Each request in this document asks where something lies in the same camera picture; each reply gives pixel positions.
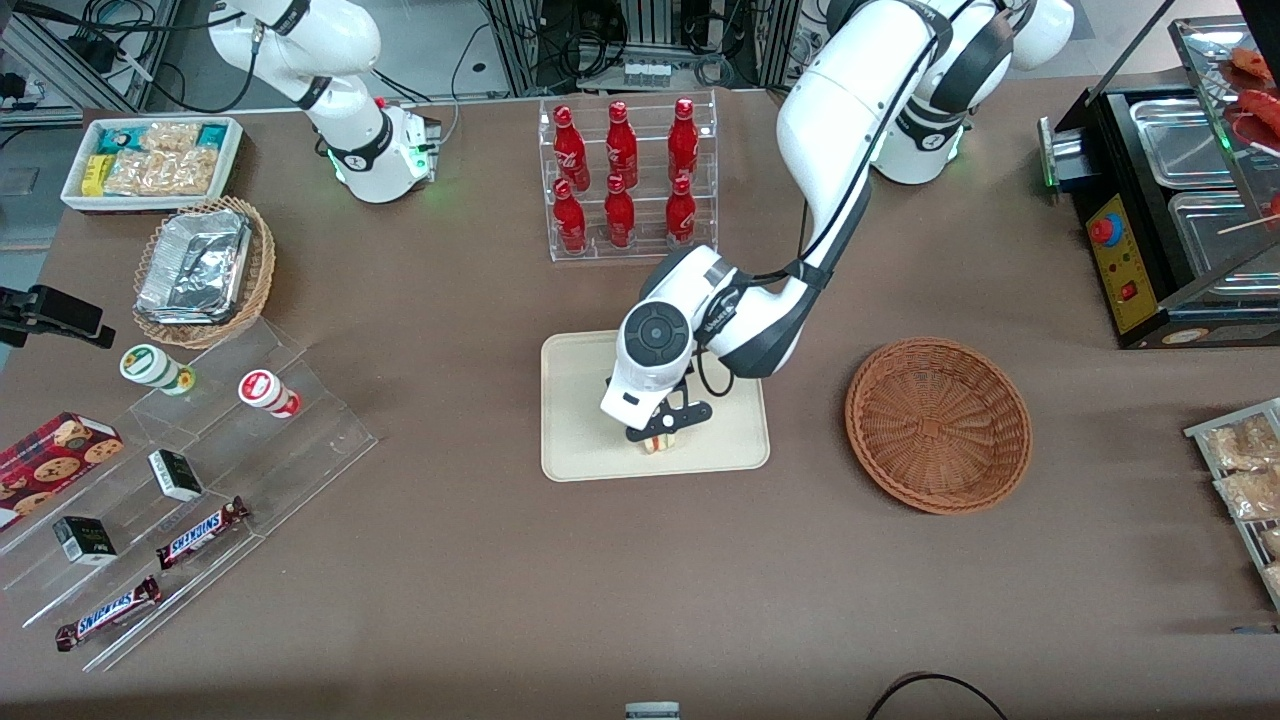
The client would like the cream plastic tray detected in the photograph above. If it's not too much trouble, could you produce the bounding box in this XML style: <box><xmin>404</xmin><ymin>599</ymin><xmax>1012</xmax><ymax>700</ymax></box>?
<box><xmin>540</xmin><ymin>329</ymin><xmax>772</xmax><ymax>484</ymax></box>

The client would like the round brown wicker basket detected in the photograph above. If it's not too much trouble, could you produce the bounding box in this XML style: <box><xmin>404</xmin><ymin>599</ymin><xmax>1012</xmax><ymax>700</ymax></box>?
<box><xmin>844</xmin><ymin>337</ymin><xmax>1034</xmax><ymax>516</ymax></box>

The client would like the wicker basket with foil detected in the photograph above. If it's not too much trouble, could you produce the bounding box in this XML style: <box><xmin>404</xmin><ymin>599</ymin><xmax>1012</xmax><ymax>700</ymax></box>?
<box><xmin>131</xmin><ymin>196</ymin><xmax>278</xmax><ymax>351</ymax></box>

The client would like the metal snack rack tray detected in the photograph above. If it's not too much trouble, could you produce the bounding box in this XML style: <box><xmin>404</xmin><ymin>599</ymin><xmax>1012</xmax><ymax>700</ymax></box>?
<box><xmin>1183</xmin><ymin>398</ymin><xmax>1280</xmax><ymax>613</ymax></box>

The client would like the red cola bottle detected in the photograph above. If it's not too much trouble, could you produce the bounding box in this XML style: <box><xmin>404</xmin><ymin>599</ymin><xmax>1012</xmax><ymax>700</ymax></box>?
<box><xmin>603</xmin><ymin>173</ymin><xmax>637</xmax><ymax>250</ymax></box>
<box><xmin>666</xmin><ymin>97</ymin><xmax>701</xmax><ymax>187</ymax></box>
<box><xmin>551</xmin><ymin>178</ymin><xmax>590</xmax><ymax>255</ymax></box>
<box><xmin>552</xmin><ymin>104</ymin><xmax>592</xmax><ymax>193</ymax></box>
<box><xmin>604</xmin><ymin>100</ymin><xmax>640</xmax><ymax>189</ymax></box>
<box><xmin>664</xmin><ymin>175</ymin><xmax>698</xmax><ymax>247</ymax></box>

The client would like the clear acrylic bottle rack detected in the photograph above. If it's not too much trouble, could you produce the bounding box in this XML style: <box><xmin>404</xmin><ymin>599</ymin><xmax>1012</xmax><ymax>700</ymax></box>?
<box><xmin>537</xmin><ymin>89</ymin><xmax>720</xmax><ymax>265</ymax></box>

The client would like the clear acrylic step display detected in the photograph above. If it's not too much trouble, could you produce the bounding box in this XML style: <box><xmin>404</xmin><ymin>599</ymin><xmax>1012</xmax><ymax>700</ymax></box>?
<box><xmin>0</xmin><ymin>317</ymin><xmax>380</xmax><ymax>673</ymax></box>

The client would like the red lid yogurt cup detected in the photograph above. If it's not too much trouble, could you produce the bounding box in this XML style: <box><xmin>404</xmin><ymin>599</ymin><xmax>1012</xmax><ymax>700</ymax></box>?
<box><xmin>237</xmin><ymin>369</ymin><xmax>302</xmax><ymax>420</ymax></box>

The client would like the snickers bar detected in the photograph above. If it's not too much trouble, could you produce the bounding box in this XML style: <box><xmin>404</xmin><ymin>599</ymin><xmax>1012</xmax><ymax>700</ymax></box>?
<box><xmin>155</xmin><ymin>496</ymin><xmax>252</xmax><ymax>572</ymax></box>
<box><xmin>54</xmin><ymin>575</ymin><xmax>163</xmax><ymax>653</ymax></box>

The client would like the silver foil container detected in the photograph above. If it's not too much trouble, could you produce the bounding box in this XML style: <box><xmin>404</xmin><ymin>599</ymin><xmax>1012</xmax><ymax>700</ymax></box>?
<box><xmin>135</xmin><ymin>208</ymin><xmax>253</xmax><ymax>327</ymax></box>

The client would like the black food warmer machine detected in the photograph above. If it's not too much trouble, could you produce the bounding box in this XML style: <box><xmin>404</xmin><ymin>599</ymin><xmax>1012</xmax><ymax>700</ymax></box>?
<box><xmin>1038</xmin><ymin>14</ymin><xmax>1280</xmax><ymax>351</ymax></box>

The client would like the small black box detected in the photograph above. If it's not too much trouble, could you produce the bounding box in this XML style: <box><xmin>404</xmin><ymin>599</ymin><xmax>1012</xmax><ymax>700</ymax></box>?
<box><xmin>52</xmin><ymin>515</ymin><xmax>119</xmax><ymax>567</ymax></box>
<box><xmin>147</xmin><ymin>449</ymin><xmax>205</xmax><ymax>503</ymax></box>

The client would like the green lid yogurt cup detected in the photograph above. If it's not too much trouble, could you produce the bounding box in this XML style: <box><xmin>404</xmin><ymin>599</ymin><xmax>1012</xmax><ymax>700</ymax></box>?
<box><xmin>119</xmin><ymin>343</ymin><xmax>197</xmax><ymax>398</ymax></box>

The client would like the clear cracker bag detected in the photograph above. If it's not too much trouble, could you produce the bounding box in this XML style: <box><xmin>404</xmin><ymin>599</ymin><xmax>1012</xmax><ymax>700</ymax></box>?
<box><xmin>104</xmin><ymin>148</ymin><xmax>219</xmax><ymax>198</ymax></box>

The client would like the clear bag of crackers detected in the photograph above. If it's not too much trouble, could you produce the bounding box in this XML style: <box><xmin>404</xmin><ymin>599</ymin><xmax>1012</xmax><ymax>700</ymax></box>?
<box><xmin>1214</xmin><ymin>467</ymin><xmax>1280</xmax><ymax>523</ymax></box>
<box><xmin>1200</xmin><ymin>414</ymin><xmax>1280</xmax><ymax>472</ymax></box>

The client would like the steel warmer pan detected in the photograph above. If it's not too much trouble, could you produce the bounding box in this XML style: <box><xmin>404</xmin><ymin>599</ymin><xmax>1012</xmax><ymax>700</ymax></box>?
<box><xmin>1128</xmin><ymin>96</ymin><xmax>1244</xmax><ymax>188</ymax></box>
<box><xmin>1167</xmin><ymin>189</ymin><xmax>1280</xmax><ymax>293</ymax></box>

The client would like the red cookie box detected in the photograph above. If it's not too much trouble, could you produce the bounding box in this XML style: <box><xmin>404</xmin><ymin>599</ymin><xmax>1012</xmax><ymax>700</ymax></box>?
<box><xmin>0</xmin><ymin>411</ymin><xmax>126</xmax><ymax>533</ymax></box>

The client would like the white snack bin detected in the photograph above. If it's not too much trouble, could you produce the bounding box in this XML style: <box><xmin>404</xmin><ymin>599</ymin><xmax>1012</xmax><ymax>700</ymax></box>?
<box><xmin>60</xmin><ymin>116</ymin><xmax>245</xmax><ymax>216</ymax></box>

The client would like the black looped cable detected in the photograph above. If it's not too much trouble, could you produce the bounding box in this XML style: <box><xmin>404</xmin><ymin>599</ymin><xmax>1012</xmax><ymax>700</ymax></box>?
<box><xmin>864</xmin><ymin>671</ymin><xmax>1011</xmax><ymax>720</ymax></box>

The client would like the aluminium frame rack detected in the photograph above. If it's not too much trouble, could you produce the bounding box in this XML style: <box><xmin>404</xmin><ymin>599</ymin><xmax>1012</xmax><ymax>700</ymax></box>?
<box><xmin>484</xmin><ymin>0</ymin><xmax>803</xmax><ymax>97</ymax></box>

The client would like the black clamp mount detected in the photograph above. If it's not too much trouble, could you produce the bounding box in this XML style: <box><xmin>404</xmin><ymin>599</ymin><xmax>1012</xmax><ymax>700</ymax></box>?
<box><xmin>0</xmin><ymin>284</ymin><xmax>117</xmax><ymax>351</ymax></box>

